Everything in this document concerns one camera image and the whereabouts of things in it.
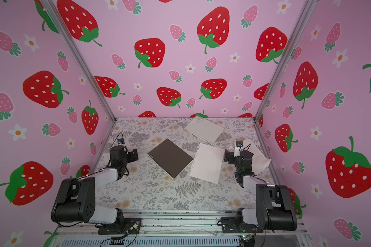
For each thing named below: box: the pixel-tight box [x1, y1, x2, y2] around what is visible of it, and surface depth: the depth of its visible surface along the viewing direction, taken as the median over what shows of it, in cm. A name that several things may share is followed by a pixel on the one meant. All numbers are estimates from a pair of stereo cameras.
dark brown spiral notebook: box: [147, 138, 194, 180], surface depth 101 cm
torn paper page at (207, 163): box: [188, 143, 226, 185], surface depth 102 cm
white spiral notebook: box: [183, 115, 225, 146], surface depth 117 cm
